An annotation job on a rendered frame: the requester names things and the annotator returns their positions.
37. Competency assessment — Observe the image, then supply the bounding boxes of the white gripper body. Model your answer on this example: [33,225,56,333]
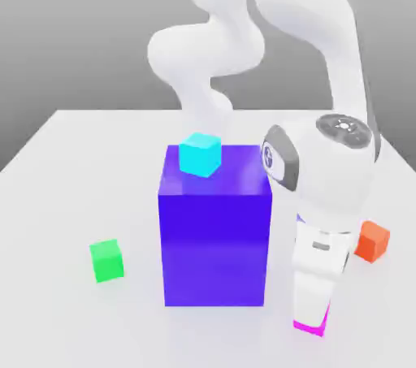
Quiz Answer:
[291,223,356,277]

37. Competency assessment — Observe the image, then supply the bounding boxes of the small magenta cube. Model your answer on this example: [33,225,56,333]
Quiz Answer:
[292,302,332,338]

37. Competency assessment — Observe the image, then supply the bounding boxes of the small orange cube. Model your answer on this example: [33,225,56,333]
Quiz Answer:
[353,219,392,265]

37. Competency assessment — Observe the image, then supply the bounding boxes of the small cyan cube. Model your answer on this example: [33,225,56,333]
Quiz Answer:
[178,132,223,180]

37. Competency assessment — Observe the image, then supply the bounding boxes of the small green cube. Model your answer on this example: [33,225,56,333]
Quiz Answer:
[89,238,125,284]

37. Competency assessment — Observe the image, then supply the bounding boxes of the large blue box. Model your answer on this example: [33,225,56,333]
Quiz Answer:
[157,144,273,308]

